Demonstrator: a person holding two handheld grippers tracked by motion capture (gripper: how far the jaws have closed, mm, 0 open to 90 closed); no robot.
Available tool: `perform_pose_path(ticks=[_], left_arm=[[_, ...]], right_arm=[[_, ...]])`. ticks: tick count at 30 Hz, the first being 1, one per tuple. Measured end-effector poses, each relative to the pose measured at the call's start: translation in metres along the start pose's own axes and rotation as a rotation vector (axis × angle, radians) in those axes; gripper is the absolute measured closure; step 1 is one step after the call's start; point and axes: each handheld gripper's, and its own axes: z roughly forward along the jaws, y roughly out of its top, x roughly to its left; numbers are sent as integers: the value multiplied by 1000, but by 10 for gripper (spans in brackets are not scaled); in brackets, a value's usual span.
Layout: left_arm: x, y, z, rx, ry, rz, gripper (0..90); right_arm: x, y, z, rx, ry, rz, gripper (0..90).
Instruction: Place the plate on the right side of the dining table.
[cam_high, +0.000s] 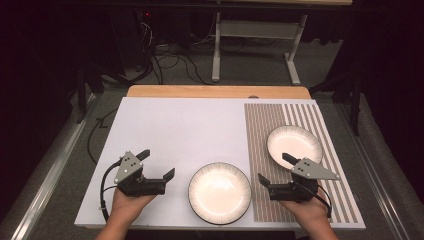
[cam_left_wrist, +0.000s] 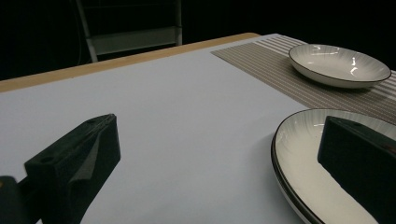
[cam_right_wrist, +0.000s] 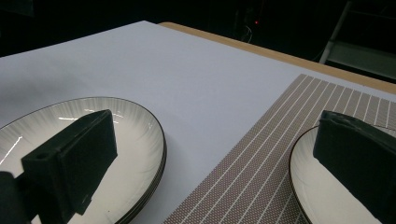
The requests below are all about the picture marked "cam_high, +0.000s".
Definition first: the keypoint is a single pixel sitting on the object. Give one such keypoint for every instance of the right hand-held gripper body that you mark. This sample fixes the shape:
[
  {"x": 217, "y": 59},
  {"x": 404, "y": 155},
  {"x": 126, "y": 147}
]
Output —
[{"x": 310, "y": 170}]

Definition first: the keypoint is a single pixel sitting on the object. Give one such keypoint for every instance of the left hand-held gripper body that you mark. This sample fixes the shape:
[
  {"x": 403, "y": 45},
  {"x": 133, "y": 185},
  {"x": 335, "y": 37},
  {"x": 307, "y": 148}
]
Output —
[{"x": 128, "y": 168}]

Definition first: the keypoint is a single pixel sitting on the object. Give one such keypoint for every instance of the white plate with dark rim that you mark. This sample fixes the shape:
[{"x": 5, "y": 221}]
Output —
[
  {"x": 293, "y": 143},
  {"x": 220, "y": 193}
]

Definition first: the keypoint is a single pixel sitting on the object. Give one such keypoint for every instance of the person's left hand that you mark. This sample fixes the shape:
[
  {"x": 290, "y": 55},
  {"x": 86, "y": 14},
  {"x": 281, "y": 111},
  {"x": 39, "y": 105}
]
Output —
[{"x": 128, "y": 208}]

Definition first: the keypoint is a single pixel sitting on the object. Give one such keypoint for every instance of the person's right hand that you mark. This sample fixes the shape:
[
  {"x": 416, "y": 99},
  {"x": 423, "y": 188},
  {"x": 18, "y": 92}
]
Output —
[{"x": 311, "y": 213}]

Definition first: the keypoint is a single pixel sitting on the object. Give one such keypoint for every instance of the white board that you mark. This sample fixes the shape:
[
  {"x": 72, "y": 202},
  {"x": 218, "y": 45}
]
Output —
[{"x": 166, "y": 126}]

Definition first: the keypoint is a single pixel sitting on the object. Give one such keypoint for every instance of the brown striped placemat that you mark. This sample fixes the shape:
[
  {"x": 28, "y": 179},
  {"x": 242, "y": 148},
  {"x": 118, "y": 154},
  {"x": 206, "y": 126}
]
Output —
[{"x": 263, "y": 133}]

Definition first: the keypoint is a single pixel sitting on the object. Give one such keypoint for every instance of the black metal stand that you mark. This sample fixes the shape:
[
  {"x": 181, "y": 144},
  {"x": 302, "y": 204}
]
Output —
[
  {"x": 356, "y": 106},
  {"x": 81, "y": 96}
]

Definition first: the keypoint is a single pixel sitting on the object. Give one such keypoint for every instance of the wooden table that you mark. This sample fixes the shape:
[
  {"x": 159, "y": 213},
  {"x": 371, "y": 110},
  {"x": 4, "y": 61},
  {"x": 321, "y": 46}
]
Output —
[{"x": 216, "y": 91}]

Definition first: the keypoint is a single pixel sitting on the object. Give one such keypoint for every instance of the dark device with red light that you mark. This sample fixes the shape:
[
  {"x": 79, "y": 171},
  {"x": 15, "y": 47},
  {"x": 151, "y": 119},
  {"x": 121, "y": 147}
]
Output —
[{"x": 146, "y": 14}]

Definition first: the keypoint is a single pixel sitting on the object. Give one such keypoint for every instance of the aluminium floor rail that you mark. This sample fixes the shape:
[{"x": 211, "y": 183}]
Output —
[
  {"x": 50, "y": 173},
  {"x": 376, "y": 180}
]

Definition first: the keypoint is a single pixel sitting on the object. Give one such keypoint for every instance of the desk with white metal frame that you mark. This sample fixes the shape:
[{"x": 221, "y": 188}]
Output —
[{"x": 256, "y": 29}]

